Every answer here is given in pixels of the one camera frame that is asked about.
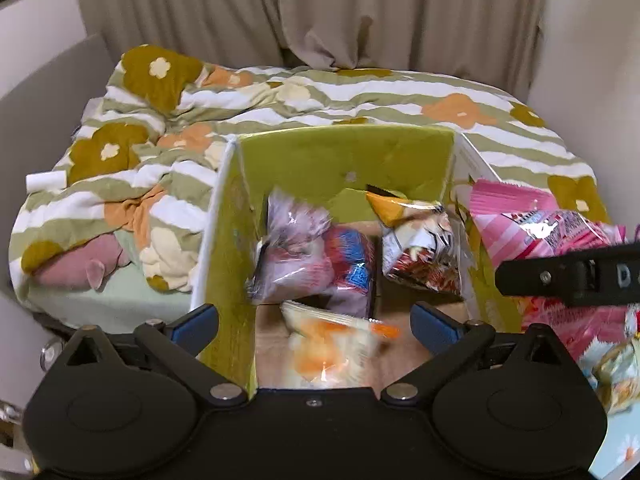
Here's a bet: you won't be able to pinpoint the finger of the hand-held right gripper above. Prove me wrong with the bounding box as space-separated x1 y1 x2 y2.
495 242 640 307

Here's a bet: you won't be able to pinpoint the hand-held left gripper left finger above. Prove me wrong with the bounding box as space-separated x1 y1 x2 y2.
50 304 248 406

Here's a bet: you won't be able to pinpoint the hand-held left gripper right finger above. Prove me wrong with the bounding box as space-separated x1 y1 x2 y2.
380 301 576 403

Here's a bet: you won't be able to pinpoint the pink striped snack packet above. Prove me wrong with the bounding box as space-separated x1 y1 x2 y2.
467 177 640 363

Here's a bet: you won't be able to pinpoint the green lined cardboard box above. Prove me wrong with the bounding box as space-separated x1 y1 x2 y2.
190 124 523 396

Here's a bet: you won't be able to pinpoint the orange red chips packet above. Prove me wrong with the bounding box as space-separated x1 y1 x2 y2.
365 185 464 296

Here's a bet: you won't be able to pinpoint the red blue snack packet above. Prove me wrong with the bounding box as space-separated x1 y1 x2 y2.
320 225 379 319

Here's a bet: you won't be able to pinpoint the white orange snack packet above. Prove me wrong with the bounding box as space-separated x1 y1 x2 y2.
280 300 404 392

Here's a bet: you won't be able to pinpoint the snack packets at right edge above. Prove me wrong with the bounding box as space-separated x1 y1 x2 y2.
590 335 640 413

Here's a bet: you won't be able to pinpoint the purple snack packet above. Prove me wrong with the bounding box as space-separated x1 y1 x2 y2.
247 187 337 306

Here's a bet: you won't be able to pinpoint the pink plush toy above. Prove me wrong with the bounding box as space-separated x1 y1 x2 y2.
35 234 133 291

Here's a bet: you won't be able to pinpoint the metal bed fitting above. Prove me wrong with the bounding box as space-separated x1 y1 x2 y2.
40 338 66 367

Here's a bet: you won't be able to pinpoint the light blue daisy sheet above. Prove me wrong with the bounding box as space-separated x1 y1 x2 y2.
587 400 640 480

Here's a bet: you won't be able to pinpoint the floral striped blanket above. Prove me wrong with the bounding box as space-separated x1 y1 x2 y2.
10 45 613 293

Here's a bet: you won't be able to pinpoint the grey headboard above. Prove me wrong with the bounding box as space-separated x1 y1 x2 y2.
0 34 118 411

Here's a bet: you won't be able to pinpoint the beige curtain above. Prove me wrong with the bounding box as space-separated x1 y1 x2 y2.
70 0 551 98

